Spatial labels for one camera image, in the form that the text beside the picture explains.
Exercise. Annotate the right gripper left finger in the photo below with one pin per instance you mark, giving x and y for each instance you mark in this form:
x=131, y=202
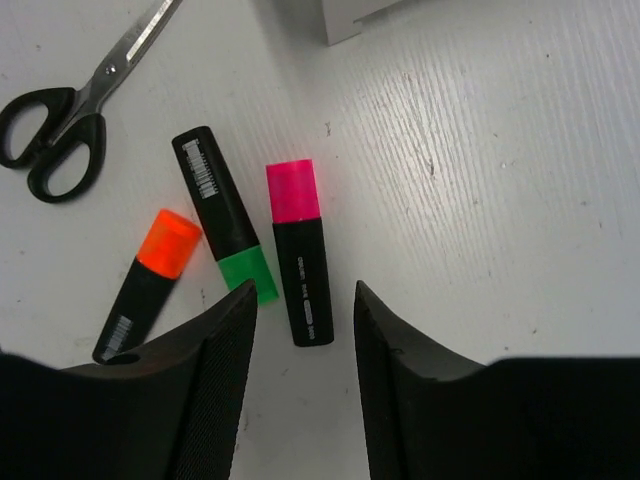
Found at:
x=168, y=409

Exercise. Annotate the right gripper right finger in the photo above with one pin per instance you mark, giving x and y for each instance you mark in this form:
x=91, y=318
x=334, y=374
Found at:
x=431, y=413

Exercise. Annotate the orange highlighter marker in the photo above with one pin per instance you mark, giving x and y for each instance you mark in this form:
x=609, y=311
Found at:
x=156, y=267

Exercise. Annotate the green highlighter marker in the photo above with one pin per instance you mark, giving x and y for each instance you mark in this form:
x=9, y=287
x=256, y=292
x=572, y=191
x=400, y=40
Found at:
x=222, y=214

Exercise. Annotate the pink highlighter marker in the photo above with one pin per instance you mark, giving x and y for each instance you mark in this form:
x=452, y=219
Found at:
x=300, y=245

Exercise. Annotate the black handled scissors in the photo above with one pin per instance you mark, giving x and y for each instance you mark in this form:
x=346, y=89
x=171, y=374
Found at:
x=74, y=117

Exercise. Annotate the white slotted organizer container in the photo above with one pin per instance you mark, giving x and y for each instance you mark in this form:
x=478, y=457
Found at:
x=330, y=22

